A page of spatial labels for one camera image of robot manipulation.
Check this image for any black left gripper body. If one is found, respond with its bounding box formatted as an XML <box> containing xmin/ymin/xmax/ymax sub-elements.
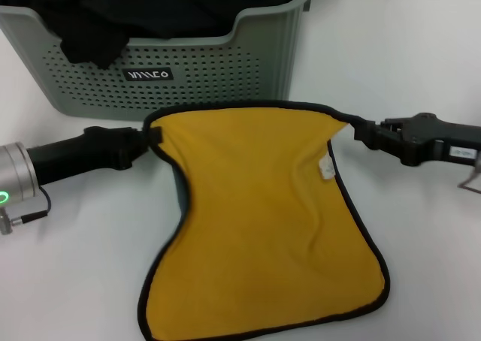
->
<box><xmin>28</xmin><ymin>125</ymin><xmax>150</xmax><ymax>187</ymax></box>

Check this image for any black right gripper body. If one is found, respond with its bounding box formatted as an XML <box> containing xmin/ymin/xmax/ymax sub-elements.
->
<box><xmin>397</xmin><ymin>111</ymin><xmax>481</xmax><ymax>168</ymax></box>

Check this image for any yellow and green towel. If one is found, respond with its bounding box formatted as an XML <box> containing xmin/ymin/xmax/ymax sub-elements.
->
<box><xmin>138</xmin><ymin>98</ymin><xmax>391</xmax><ymax>341</ymax></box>

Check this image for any sage green perforated storage box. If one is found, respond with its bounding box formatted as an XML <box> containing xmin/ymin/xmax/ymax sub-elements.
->
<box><xmin>0</xmin><ymin>0</ymin><xmax>313</xmax><ymax>119</ymax></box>

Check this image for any black cloth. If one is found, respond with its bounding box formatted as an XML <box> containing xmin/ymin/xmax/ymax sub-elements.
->
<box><xmin>0</xmin><ymin>0</ymin><xmax>306</xmax><ymax>71</ymax></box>

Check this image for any right arm cable with connector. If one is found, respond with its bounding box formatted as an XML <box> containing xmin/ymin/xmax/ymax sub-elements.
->
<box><xmin>456</xmin><ymin>155</ymin><xmax>481</xmax><ymax>196</ymax></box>

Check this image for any arm cable with connector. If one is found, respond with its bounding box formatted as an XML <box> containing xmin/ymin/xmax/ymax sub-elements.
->
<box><xmin>456</xmin><ymin>155</ymin><xmax>481</xmax><ymax>196</ymax></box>
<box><xmin>0</xmin><ymin>187</ymin><xmax>52</xmax><ymax>237</ymax></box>

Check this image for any left arm cable with connector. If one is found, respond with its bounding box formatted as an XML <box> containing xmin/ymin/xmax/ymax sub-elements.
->
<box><xmin>0</xmin><ymin>187</ymin><xmax>52</xmax><ymax>237</ymax></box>

